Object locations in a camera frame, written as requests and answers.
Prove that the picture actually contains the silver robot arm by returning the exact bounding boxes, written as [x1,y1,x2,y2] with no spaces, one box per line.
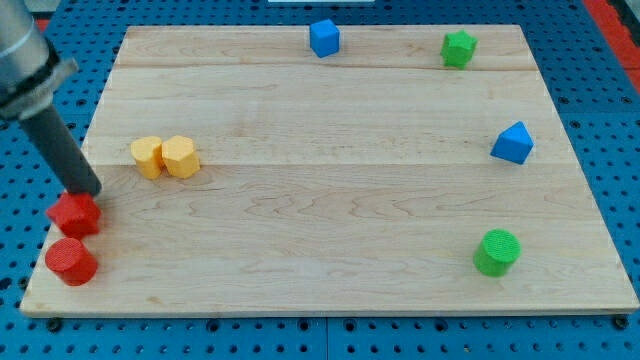
[1,0,78,120]

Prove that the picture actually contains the blue cube block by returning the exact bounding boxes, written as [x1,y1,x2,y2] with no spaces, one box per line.
[309,19,340,58]

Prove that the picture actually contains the blue triangle block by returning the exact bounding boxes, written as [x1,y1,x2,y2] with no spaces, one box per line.
[490,121,534,165]

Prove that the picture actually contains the light wooden board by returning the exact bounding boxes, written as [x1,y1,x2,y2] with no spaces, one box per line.
[21,25,639,318]

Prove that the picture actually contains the yellow hexagon block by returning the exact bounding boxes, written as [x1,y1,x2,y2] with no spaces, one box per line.
[161,135,200,179]

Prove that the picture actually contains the yellow half-round block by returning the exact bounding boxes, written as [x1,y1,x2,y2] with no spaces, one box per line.
[130,136,164,179]

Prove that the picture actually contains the green star block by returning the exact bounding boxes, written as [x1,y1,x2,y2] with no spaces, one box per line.
[440,30,478,69]

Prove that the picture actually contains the green cylinder block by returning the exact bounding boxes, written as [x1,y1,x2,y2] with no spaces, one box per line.
[473,228,521,277]

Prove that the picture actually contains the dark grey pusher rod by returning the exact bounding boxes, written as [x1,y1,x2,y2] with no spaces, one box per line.
[19,105,102,197]

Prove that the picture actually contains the red star block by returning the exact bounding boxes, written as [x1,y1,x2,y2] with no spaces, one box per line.
[46,192,102,240]

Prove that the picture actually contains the red cylinder block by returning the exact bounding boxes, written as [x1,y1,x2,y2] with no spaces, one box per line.
[45,237,98,286]

